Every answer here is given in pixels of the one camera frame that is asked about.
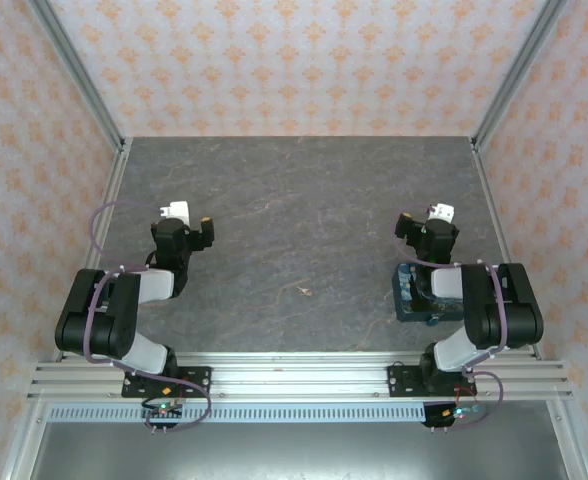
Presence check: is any starry night tin box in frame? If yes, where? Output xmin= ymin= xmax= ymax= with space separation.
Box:
xmin=391 ymin=263 xmax=465 ymax=324

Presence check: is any aluminium extrusion crossbeam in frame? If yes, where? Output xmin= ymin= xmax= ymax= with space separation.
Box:
xmin=27 ymin=351 xmax=574 ymax=401

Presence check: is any grey metal panel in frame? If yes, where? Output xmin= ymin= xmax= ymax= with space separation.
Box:
xmin=26 ymin=422 xmax=570 ymax=480

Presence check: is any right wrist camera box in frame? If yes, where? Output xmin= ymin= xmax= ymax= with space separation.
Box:
xmin=427 ymin=202 xmax=456 ymax=224

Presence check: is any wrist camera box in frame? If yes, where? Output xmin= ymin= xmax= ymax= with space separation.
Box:
xmin=427 ymin=202 xmax=456 ymax=224
xmin=158 ymin=200 xmax=191 ymax=226

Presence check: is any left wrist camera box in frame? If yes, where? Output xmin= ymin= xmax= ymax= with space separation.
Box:
xmin=158 ymin=200 xmax=191 ymax=226

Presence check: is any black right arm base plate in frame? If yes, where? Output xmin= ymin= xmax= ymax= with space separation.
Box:
xmin=387 ymin=364 xmax=478 ymax=399

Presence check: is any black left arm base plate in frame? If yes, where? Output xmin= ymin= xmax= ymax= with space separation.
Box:
xmin=121 ymin=366 xmax=213 ymax=399

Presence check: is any aluminium corner post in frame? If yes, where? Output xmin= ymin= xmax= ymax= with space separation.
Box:
xmin=471 ymin=0 xmax=570 ymax=151
xmin=27 ymin=0 xmax=128 ymax=151

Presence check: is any grey slotted cable duct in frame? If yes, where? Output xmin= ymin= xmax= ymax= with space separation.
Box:
xmin=47 ymin=403 xmax=485 ymax=425

